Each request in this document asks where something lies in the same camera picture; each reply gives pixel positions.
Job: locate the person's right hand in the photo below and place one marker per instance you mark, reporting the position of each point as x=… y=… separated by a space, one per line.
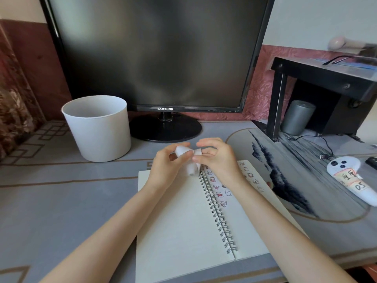
x=224 y=162

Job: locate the person's left hand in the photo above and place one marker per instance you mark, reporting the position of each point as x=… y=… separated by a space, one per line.
x=165 y=167

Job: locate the white sticker strip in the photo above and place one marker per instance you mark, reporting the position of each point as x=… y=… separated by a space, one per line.
x=193 y=169

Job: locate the cream spiral notebook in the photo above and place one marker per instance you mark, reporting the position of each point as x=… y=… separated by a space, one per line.
x=176 y=232

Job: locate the person's left forearm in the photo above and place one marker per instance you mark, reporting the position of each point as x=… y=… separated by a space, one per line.
x=112 y=238

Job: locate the person's right forearm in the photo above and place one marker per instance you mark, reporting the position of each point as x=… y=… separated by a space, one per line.
x=288 y=241

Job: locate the white plastic waste bin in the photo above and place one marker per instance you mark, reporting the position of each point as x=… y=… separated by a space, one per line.
x=100 y=138

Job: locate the grey cylindrical speaker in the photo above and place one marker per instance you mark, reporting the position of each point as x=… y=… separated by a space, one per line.
x=297 y=119

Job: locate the grey patterned desk mat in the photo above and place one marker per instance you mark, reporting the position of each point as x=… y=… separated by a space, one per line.
x=73 y=203

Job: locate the black plug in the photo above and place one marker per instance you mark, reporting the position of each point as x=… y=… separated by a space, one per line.
x=325 y=156

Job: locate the black computer monitor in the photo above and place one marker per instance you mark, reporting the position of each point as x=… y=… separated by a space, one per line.
x=156 y=50

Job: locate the white labelled VR controller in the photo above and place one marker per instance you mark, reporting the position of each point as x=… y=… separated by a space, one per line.
x=347 y=176

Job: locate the brown floral curtain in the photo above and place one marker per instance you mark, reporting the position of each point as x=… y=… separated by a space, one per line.
x=14 y=114

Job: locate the white paper sheets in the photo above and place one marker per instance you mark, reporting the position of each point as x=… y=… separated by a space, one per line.
x=353 y=63

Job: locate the orange woven bag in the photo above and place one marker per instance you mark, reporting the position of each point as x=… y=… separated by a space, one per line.
x=370 y=269

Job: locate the black shelf frame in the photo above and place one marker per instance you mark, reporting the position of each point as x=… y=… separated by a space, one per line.
x=277 y=109

